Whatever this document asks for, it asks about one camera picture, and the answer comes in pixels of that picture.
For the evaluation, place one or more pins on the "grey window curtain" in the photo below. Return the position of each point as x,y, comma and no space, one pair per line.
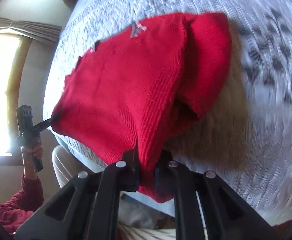
28,28

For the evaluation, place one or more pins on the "person's left hand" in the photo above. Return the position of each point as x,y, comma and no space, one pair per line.
29,163

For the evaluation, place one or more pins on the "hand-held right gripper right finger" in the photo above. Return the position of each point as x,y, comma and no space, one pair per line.
166,176

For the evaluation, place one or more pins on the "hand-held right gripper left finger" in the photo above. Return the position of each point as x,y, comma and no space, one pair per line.
129,172

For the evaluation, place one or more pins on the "bed with white patterned cover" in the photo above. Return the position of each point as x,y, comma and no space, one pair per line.
261,130

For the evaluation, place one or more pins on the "red knitted sweater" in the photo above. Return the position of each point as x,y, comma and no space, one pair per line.
126,80

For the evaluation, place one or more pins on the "person's beige trousers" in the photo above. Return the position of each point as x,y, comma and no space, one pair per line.
63,165

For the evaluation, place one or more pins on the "person's left forearm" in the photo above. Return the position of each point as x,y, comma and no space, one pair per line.
23,205

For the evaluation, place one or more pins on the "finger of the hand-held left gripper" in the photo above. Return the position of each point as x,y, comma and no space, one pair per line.
47,123

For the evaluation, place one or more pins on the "window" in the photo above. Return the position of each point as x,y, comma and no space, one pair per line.
0,92

